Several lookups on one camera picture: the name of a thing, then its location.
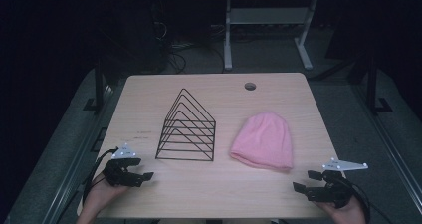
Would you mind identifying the bundle of floor cables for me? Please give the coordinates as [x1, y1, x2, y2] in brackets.
[152, 21, 227, 75]

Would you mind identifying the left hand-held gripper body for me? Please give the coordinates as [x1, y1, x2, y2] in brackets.
[102, 142, 138, 188]

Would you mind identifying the person's left hand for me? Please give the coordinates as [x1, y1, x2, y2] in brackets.
[82, 172, 129, 218]

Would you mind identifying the person's right hand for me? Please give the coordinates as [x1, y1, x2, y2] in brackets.
[314, 195, 367, 224]

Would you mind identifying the white metal desk frame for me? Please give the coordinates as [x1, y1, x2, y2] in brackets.
[222, 0, 320, 73]

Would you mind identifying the pink knitted beanie hat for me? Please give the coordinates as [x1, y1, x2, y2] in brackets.
[229, 112, 295, 172]

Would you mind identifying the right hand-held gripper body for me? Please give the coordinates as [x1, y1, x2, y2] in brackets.
[313, 156, 369, 209]

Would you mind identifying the black wire file rack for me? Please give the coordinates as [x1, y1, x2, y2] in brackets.
[154, 88, 217, 163]

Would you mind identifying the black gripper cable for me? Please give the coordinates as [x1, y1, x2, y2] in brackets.
[81, 146, 119, 205]
[343, 177, 372, 224]

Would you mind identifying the aluminium floor rail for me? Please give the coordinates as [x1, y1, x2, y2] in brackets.
[39, 84, 117, 224]
[351, 84, 422, 215]

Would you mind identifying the black metal stand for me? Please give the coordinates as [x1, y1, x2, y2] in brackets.
[82, 56, 110, 114]
[363, 51, 394, 116]

